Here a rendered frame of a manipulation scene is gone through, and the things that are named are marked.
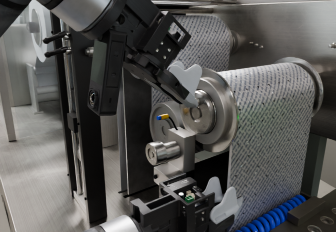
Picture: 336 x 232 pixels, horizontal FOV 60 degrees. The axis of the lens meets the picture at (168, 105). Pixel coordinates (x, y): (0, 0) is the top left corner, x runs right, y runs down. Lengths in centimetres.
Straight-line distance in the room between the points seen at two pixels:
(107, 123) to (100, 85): 81
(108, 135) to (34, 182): 33
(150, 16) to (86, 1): 9
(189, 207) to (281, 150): 26
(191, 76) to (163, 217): 20
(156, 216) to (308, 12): 56
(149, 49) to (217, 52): 40
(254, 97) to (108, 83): 25
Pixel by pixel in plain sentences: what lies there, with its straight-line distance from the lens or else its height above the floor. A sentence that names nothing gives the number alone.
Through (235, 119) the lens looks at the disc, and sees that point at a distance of 46.
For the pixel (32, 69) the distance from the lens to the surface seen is 137.
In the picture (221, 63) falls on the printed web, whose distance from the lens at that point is 77.
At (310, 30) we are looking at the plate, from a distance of 75.
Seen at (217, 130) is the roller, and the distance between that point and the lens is 48.
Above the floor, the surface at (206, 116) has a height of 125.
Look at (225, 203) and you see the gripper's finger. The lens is 50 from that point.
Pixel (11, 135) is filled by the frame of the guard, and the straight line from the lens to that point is 141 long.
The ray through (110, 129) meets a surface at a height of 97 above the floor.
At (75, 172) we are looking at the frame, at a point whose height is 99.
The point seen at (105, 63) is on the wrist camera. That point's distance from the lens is 37.
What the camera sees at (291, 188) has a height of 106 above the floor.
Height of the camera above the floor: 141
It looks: 17 degrees down
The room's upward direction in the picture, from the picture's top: straight up
